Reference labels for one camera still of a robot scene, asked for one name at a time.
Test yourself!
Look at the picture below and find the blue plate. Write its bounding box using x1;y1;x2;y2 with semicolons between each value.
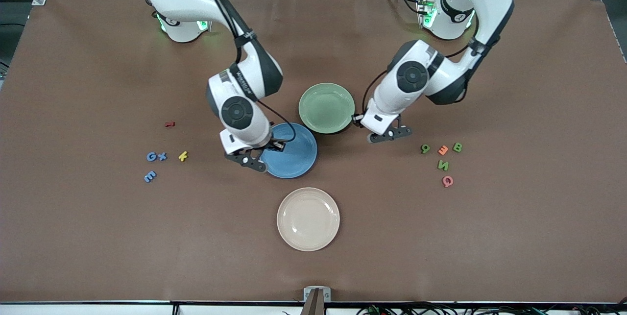
259;122;318;179

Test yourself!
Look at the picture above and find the green plate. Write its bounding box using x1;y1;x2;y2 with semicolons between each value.
298;83;356;135

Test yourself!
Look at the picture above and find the beige plate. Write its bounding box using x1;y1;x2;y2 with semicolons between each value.
277;187;340;252

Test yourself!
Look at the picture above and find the brown table cloth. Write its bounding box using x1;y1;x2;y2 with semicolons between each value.
0;0;627;304

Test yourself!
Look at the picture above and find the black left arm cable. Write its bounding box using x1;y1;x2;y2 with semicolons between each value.
361;43;485;121

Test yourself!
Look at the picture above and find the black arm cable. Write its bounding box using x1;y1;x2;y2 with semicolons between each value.
191;0;297;145
361;43;485;121

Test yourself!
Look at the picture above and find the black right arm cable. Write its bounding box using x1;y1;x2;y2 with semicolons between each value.
191;0;297;145

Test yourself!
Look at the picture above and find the grey metal bracket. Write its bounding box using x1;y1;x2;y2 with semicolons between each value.
303;287;332;303

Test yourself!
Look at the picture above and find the brown camera post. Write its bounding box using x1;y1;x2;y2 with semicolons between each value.
300;290;328;315

